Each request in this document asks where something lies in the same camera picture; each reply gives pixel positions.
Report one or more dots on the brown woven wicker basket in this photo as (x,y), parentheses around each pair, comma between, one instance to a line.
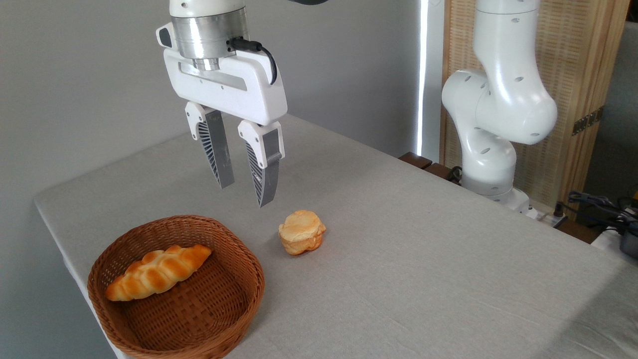
(199,319)

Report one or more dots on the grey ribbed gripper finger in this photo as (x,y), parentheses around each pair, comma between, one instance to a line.
(264,169)
(217,149)

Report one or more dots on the round pale bread bun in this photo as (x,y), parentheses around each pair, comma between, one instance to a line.
(301,233)

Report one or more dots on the dark brown wooden block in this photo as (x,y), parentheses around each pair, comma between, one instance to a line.
(415,160)
(441,172)

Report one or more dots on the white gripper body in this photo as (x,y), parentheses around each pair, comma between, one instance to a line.
(234,87)

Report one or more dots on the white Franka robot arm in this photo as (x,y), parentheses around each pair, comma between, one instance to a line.
(501,99)

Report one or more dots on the white power strip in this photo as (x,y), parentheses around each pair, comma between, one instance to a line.
(546,217)

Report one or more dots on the metal screen hinge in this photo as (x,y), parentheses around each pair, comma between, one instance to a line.
(587,121)

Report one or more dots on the long braided bread loaf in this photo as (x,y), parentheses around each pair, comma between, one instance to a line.
(157,273)

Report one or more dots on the grey tablecloth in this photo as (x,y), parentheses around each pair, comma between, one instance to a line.
(398,259)

